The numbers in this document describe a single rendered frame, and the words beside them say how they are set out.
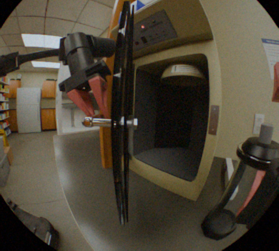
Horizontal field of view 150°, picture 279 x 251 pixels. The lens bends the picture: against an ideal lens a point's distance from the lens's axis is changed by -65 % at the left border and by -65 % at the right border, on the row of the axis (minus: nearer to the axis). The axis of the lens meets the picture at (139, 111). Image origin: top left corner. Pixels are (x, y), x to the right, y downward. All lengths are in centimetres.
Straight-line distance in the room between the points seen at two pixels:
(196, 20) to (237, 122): 58
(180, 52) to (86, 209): 52
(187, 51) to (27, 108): 505
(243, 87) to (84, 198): 88
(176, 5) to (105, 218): 56
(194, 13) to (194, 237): 52
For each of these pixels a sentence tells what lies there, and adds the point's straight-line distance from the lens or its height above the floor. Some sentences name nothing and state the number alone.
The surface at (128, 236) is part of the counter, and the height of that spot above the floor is 94.
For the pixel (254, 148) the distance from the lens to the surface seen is 19.
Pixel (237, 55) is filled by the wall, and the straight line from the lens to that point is 79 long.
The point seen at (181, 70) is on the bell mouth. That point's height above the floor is 133.
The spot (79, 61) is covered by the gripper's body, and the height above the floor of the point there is 130.
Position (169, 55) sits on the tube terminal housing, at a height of 138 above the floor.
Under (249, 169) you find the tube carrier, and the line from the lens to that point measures 20.
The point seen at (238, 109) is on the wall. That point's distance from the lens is 71.
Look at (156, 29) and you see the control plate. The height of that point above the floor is 145.
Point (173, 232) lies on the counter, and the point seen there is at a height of 94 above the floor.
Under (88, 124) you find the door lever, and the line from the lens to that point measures 16.
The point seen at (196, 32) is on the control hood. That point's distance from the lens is 31.
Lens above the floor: 123
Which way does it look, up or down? 4 degrees down
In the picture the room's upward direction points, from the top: 2 degrees clockwise
